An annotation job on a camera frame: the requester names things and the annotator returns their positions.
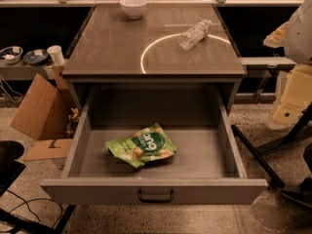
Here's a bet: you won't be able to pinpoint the green rice chip bag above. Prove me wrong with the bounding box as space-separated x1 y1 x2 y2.
105 123 176 169

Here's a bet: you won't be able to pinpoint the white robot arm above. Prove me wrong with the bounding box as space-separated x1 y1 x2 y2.
263 0 312 130

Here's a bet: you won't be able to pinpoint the grey cabinet with counter top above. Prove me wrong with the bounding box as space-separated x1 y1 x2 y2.
62 3 246 109

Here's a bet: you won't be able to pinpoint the grey open top drawer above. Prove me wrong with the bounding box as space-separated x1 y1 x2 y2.
41 85 267 205

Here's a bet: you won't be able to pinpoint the clear plastic water bottle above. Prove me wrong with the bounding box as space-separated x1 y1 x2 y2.
178 19 212 51

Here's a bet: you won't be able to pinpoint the brown cardboard box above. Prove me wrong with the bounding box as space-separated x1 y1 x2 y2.
11 66 79 161

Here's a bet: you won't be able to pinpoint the white paper cup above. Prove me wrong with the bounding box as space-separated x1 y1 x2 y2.
47 45 65 66

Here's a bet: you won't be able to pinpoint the blue bowl on shelf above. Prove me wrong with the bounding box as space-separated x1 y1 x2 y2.
22 49 49 65

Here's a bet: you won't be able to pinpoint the low grey side shelf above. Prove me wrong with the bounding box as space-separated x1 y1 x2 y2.
0 60 64 81

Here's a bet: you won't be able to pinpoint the black chair at left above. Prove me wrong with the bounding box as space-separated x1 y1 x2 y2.
0 140 25 197

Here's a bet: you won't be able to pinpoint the white patterned bowl on shelf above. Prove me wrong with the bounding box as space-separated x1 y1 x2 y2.
0 46 23 64

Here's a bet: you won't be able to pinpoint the black drawer handle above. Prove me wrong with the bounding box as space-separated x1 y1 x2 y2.
137 190 175 204

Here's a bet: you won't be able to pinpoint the black floor cable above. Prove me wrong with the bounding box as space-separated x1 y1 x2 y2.
5 188 64 229

